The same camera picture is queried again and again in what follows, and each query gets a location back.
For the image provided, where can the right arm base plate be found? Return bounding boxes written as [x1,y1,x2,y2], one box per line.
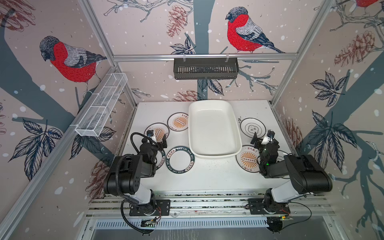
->
[246,198,291,216]

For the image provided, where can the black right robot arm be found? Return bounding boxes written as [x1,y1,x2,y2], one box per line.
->
[251,131,333,214]

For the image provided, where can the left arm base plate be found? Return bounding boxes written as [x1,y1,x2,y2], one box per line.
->
[129,200,171,217]

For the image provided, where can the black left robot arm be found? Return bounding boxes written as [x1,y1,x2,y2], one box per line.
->
[103,130,168,216]

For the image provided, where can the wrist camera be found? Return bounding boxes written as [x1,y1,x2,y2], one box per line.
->
[262,130,275,145]
[146,130,157,142]

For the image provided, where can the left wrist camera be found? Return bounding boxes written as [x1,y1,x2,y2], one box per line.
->
[146,130,157,142]

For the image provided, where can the green ring plate outer left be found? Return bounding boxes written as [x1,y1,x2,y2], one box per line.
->
[156,150,166,170]

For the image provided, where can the orange sunburst plate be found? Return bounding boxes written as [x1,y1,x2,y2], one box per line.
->
[236,145,260,173]
[144,123,170,142]
[167,112,189,132]

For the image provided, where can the black hanging wire basket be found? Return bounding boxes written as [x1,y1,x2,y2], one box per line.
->
[174,58,239,80]

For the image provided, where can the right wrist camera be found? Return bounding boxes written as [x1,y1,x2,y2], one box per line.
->
[262,130,275,145]

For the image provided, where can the green ring plate inner left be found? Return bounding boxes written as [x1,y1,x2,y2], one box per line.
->
[166,146,195,174]

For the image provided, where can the green ring plate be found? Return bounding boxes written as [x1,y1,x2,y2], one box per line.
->
[166,146,195,174]
[156,150,166,170]

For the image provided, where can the black cable right base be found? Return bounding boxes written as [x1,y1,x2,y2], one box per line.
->
[278,201,313,230]

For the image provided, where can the white mesh wall shelf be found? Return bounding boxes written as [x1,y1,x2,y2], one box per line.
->
[75,73,128,137]

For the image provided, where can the aluminium frame top bar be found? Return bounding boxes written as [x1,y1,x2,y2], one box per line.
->
[113,53,298,63]

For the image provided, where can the white plastic bin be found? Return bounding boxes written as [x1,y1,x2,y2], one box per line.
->
[188,100,243,159]

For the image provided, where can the white clover plate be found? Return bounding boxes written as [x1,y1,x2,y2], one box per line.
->
[240,118,267,138]
[277,150,288,162]

